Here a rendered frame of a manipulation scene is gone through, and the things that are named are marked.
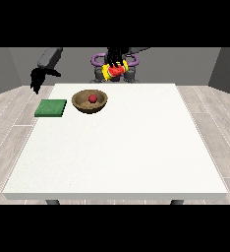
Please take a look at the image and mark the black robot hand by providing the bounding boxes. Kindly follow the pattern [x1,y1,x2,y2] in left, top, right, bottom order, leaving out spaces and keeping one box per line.
[29,66,62,95]
[104,47,131,70]

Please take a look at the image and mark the yellow cup with melon print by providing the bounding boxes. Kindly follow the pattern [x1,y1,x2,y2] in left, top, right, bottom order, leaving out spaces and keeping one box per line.
[101,59,130,82]

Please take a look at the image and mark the green square pad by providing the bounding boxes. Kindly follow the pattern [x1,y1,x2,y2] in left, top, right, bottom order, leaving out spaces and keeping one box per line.
[33,98,68,118]

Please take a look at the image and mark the brown wooden bowl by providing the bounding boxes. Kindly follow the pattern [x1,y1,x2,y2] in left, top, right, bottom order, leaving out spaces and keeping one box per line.
[71,89,109,115]

